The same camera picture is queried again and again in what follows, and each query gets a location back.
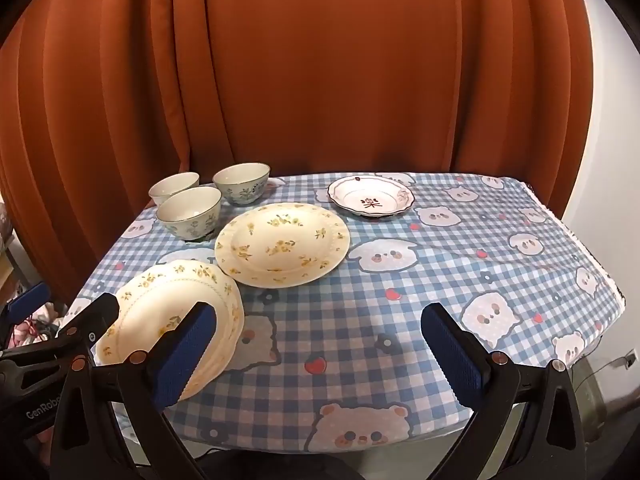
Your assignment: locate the blue checked bear-print tablecloth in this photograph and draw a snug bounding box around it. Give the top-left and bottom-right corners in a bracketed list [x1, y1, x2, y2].
[60, 172, 626, 456]

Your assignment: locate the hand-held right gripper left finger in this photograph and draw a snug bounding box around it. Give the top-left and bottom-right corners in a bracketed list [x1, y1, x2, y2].
[50, 301, 217, 480]

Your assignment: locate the pink and white clothes pile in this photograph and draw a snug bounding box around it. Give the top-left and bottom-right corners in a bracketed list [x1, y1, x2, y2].
[9, 301, 68, 350]

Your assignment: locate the orange curtain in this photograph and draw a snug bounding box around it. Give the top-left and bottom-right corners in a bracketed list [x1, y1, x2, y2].
[0, 0, 595, 321]

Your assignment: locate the cream yellow floral plate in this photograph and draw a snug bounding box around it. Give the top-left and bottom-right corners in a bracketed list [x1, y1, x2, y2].
[215, 202, 351, 289]
[94, 259, 245, 402]

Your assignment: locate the white plate with red rim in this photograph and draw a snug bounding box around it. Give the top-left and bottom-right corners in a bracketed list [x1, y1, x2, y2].
[327, 175, 416, 219]

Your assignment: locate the wooden shelf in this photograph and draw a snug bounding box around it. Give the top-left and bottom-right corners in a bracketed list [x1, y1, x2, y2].
[0, 200, 21, 291]

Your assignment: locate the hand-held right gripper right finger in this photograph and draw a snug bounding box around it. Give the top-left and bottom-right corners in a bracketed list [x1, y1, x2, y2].
[421, 302, 587, 480]

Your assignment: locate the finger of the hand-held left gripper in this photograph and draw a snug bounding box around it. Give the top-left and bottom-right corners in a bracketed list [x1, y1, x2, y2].
[0, 292, 121, 367]
[0, 282, 51, 332]

